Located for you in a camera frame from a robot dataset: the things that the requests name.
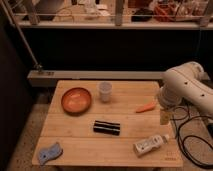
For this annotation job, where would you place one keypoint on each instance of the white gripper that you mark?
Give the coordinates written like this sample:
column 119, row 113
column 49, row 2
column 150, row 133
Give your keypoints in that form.
column 165, row 116

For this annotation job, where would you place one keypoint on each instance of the white ceramic cup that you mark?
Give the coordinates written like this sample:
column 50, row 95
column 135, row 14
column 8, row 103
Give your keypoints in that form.
column 105, row 89

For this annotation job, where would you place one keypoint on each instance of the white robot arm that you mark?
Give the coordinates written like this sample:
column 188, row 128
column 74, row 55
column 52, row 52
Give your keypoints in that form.
column 184, row 82

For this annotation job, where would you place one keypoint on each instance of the orange carrot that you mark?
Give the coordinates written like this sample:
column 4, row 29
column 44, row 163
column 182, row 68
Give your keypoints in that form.
column 146, row 107

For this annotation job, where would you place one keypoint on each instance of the black white striped block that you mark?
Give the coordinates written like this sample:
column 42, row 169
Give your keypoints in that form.
column 106, row 127

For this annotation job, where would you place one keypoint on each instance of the wooden folding table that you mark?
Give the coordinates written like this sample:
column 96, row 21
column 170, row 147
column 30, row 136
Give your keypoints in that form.
column 104, row 135

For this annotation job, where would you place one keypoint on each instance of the orange wooden bowl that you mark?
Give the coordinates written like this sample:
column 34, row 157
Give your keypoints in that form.
column 76, row 100

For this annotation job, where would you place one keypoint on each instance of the black object on shelf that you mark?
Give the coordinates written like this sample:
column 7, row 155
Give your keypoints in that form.
column 142, row 15

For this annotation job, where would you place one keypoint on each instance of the red items on shelf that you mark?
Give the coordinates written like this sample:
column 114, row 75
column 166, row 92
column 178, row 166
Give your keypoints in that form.
column 167, row 13

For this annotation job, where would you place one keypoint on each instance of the metal diagonal pole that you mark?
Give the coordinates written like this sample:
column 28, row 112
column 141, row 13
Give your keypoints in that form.
column 37, row 65

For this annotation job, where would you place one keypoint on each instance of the grey rail beam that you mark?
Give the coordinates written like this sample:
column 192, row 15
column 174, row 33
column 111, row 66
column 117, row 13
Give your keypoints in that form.
column 49, row 78

